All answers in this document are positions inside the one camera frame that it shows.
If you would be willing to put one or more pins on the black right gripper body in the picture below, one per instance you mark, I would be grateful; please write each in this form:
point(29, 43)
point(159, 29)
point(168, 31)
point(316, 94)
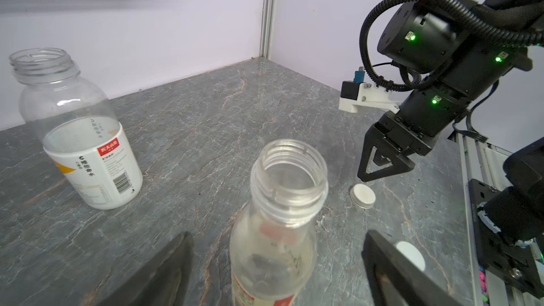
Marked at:
point(421, 118)

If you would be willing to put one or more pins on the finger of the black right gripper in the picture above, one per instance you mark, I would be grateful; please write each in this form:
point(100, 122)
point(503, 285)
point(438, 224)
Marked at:
point(380, 158)

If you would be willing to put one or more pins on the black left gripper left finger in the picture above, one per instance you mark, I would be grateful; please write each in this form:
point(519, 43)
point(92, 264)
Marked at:
point(163, 280)

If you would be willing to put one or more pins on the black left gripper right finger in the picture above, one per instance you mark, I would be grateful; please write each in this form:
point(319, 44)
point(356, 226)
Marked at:
point(394, 280)

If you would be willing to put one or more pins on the cream bottle cap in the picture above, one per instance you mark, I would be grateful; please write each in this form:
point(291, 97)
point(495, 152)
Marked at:
point(362, 196)

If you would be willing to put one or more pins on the clear bottle red cream label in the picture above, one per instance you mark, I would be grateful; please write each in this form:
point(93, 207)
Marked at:
point(273, 246)

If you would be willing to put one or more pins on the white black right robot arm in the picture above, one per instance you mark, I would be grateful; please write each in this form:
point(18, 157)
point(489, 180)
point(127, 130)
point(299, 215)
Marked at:
point(449, 56)

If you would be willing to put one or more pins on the white bottle cap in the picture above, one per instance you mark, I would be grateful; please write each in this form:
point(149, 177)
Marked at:
point(412, 254)

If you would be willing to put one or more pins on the clear bottle yellow white label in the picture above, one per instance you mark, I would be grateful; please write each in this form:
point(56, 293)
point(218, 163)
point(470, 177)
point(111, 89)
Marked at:
point(75, 122)

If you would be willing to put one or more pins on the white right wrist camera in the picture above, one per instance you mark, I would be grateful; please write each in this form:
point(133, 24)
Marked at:
point(359, 93)

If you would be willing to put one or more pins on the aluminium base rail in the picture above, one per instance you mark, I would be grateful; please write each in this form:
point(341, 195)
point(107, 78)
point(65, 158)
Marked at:
point(504, 202)

